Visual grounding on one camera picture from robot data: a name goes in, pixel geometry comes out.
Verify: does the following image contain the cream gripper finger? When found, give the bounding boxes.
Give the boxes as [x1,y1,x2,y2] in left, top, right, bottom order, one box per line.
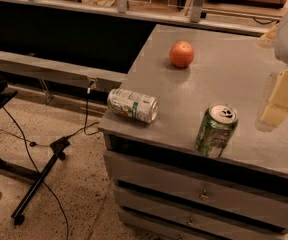
[257,25,278,48]
[259,68,288,128]

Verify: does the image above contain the red orange apple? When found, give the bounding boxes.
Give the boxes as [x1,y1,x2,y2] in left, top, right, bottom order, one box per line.
[169,41,194,68]

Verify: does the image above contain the upright green soda can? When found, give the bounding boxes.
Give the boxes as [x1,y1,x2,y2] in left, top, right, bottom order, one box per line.
[196,103,238,158]

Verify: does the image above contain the white can lying sideways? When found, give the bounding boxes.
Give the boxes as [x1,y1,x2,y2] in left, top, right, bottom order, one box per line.
[107,88,158,123]

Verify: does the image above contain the grey drawer cabinet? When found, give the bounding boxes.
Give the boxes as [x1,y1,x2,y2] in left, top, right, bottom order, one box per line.
[100,25,288,240]

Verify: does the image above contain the black stand base leg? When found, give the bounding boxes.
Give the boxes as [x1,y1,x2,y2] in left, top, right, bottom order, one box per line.
[11,137,70,226]

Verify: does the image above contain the grey metal post right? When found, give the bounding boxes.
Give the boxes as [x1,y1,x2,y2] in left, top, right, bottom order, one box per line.
[190,0,204,23]

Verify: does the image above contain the middle drawer with handle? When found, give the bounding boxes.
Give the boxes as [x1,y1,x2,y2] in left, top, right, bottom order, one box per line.
[113,186,285,240]

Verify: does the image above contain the drawer with handle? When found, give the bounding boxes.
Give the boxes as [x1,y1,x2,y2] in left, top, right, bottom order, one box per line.
[113,186,285,240]
[104,151,288,235]

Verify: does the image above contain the top drawer with handle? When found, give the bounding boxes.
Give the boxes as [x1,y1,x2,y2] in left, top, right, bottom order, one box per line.
[104,151,288,235]

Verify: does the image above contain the grey low shelf rail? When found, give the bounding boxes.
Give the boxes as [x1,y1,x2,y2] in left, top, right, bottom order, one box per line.
[0,51,126,93]

